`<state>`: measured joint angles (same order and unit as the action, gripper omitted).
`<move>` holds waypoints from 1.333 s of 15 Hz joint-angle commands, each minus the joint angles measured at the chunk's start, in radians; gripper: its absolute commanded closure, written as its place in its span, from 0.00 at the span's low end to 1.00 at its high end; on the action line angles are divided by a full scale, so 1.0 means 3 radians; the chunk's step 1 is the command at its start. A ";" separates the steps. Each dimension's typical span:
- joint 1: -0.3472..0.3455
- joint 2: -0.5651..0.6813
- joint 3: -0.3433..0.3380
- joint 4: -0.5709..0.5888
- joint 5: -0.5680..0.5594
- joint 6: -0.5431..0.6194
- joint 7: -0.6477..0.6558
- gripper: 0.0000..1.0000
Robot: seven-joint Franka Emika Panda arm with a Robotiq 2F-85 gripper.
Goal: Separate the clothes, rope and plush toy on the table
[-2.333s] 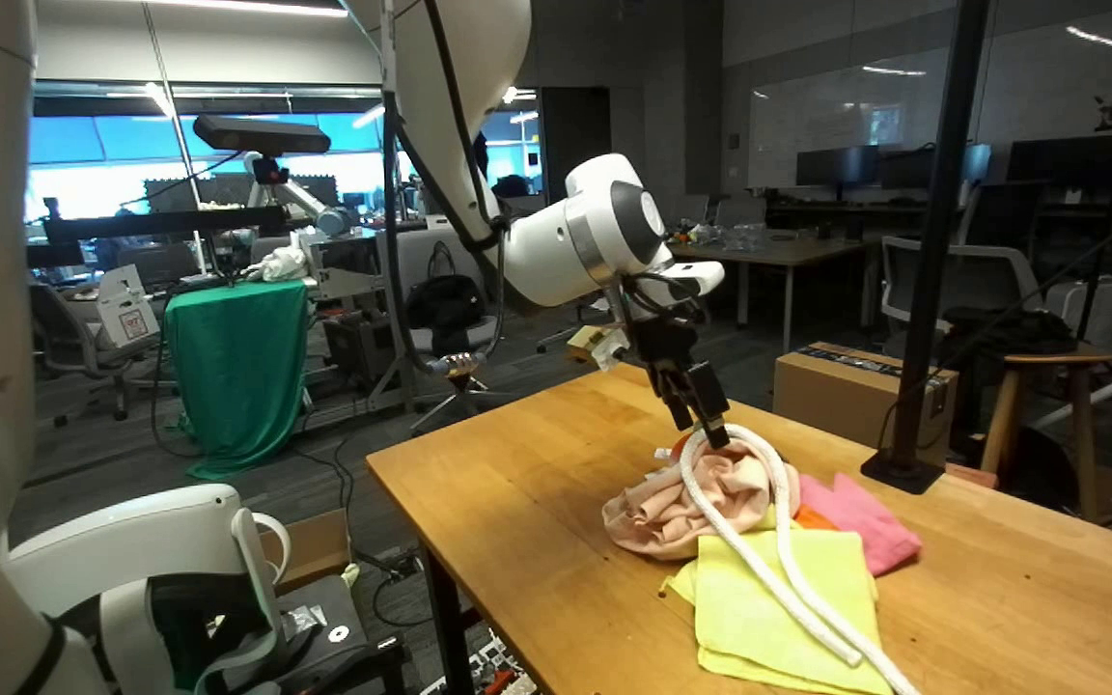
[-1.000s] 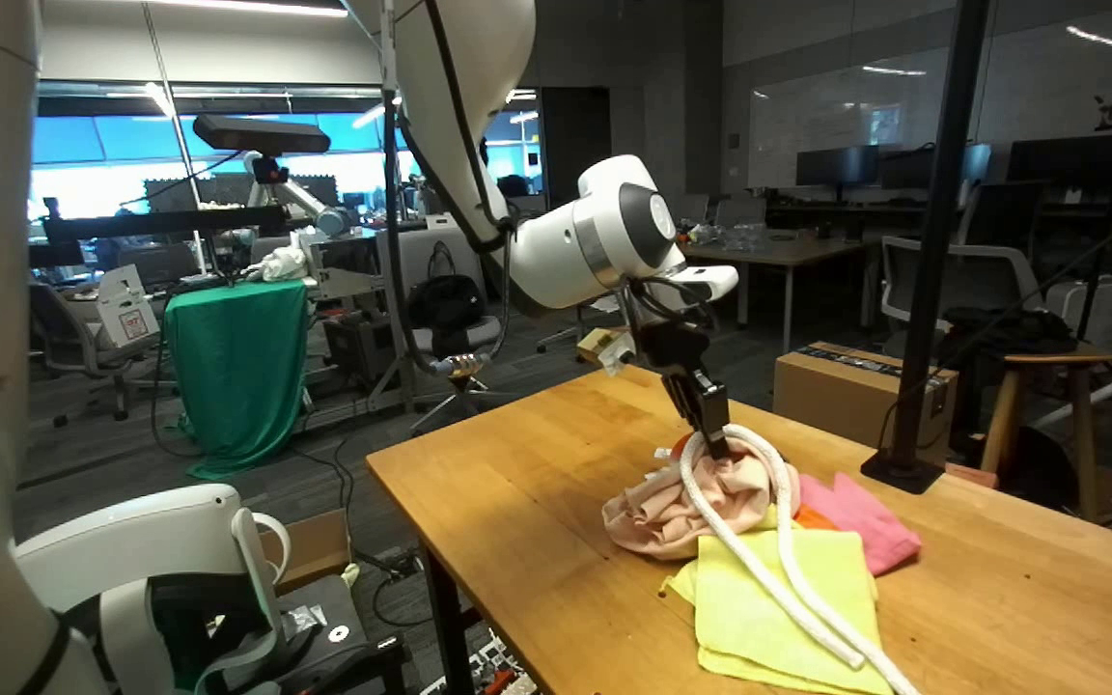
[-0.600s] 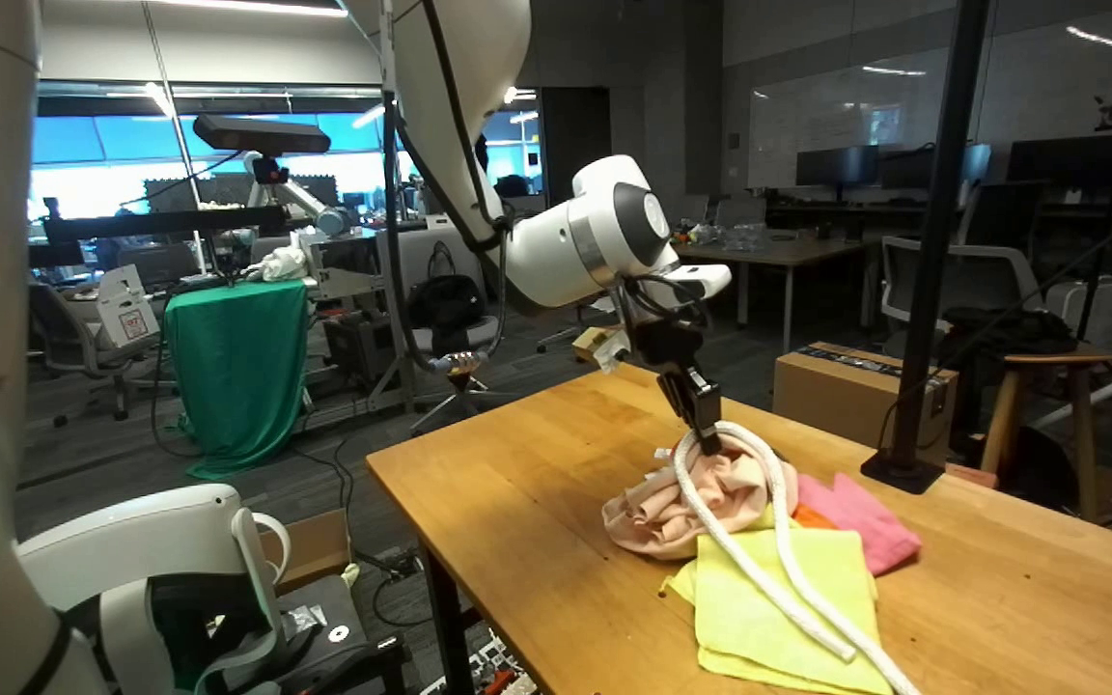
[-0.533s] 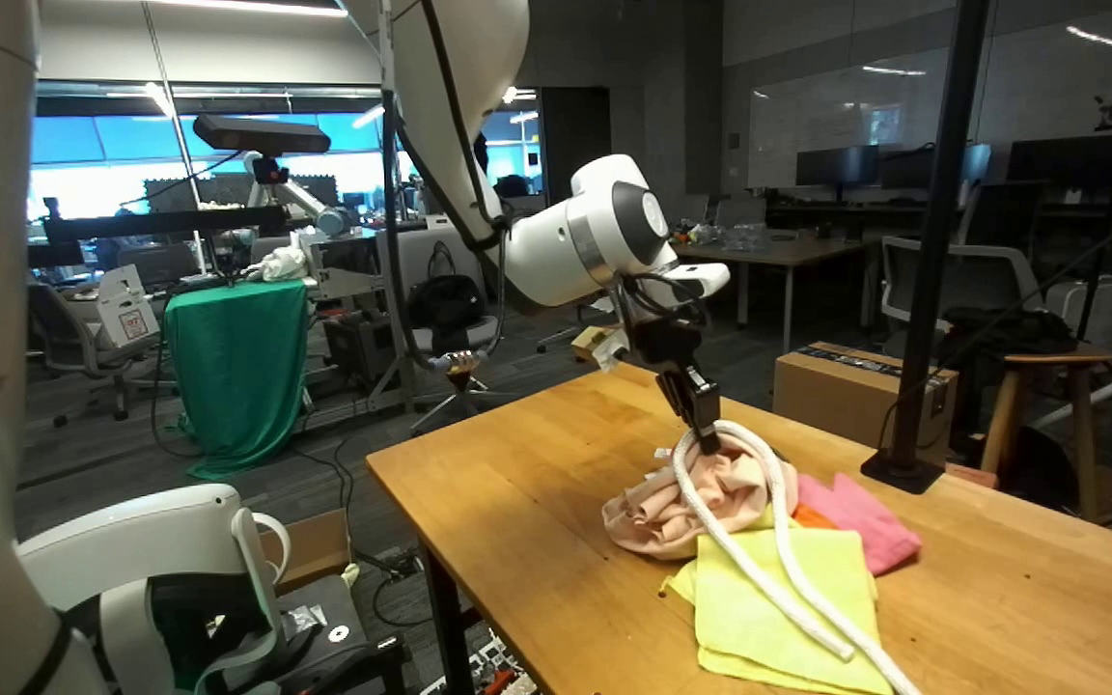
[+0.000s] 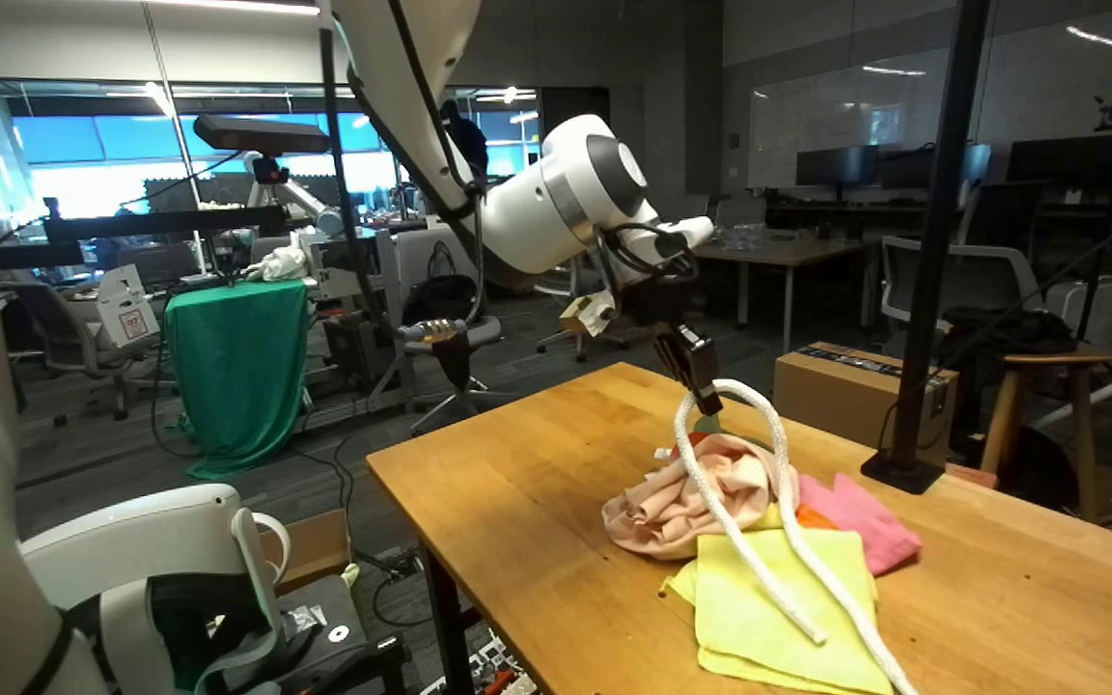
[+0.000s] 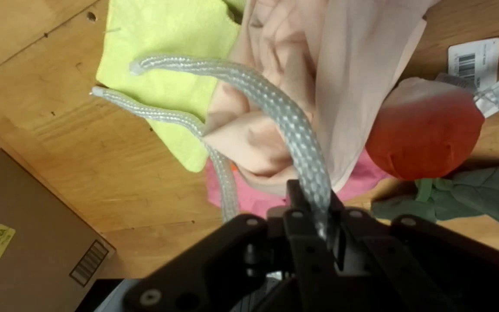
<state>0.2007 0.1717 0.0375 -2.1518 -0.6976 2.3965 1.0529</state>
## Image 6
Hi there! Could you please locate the bright pink cloth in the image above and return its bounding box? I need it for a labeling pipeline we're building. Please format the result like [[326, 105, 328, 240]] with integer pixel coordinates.
[[207, 152, 388, 216]]

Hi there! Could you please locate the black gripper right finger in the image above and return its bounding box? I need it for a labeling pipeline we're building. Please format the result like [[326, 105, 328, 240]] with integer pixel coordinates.
[[326, 197, 387, 312]]

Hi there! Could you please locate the light pink garment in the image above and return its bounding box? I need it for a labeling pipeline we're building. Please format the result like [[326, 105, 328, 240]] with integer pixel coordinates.
[[205, 0, 439, 192]]

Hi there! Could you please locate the yellow cloth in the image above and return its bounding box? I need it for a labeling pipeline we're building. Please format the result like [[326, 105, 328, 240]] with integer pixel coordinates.
[[90, 0, 245, 171]]

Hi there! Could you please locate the cardboard box on floor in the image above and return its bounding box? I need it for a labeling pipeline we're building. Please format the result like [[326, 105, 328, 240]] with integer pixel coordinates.
[[0, 148, 115, 312]]

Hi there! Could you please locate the white braided rope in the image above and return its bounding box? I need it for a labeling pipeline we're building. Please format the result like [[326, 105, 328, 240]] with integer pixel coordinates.
[[89, 53, 335, 223]]

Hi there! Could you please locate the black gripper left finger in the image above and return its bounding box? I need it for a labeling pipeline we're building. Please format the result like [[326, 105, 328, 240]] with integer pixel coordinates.
[[285, 179, 343, 312]]

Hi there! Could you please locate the red radish plush toy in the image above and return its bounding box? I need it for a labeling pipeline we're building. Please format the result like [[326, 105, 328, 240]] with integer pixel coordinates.
[[366, 37, 499, 221]]

